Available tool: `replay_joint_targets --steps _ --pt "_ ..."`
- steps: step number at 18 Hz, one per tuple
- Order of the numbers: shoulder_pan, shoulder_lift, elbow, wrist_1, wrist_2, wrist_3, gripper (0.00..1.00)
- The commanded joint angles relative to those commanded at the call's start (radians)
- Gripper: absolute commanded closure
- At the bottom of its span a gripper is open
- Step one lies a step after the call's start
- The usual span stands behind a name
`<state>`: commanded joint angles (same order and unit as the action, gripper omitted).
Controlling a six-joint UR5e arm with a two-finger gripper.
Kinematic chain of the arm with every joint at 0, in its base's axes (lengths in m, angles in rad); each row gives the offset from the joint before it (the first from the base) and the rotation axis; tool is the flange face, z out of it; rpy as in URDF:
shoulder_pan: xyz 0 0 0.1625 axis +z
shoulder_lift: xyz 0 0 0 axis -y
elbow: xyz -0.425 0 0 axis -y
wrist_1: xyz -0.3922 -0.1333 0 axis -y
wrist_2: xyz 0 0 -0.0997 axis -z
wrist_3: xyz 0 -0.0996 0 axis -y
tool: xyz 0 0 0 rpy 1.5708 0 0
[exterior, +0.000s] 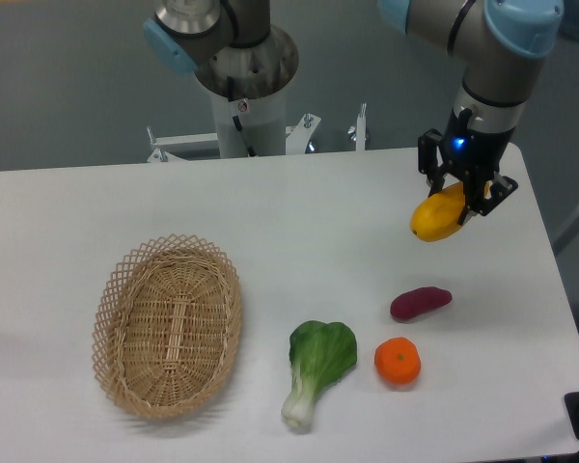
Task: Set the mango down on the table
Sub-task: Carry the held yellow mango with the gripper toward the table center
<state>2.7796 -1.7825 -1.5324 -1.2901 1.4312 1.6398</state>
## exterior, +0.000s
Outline orange tangerine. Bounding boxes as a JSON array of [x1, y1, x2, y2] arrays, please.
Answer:
[[373, 337, 422, 386]]

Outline green bok choy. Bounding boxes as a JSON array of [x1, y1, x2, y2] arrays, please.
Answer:
[[281, 320, 358, 430]]

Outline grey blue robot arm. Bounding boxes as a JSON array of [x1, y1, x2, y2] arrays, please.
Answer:
[[143, 1, 564, 227]]

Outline oval wicker basket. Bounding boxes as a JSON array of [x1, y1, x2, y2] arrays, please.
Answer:
[[92, 234, 242, 420]]

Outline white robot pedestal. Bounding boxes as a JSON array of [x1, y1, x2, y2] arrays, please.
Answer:
[[195, 25, 299, 131]]

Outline purple sweet potato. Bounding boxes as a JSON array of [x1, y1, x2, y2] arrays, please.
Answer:
[[390, 286, 453, 322]]

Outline yellow mango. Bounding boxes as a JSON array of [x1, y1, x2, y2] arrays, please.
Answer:
[[409, 181, 476, 242]]

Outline white metal base frame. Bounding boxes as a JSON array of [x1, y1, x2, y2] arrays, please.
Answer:
[[145, 101, 371, 163]]

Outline black pedestal cable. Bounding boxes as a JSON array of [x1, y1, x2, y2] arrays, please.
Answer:
[[225, 75, 258, 158]]

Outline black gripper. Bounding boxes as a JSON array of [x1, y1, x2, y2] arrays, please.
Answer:
[[418, 112, 518, 226]]

